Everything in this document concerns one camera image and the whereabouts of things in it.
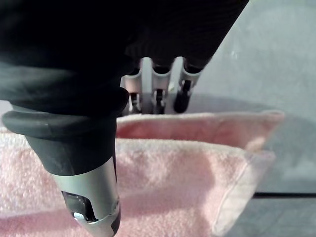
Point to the right robot hand black cloth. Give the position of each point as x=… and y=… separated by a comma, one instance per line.
x=98, y=49

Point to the pink towel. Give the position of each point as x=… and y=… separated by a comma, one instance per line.
x=177, y=177

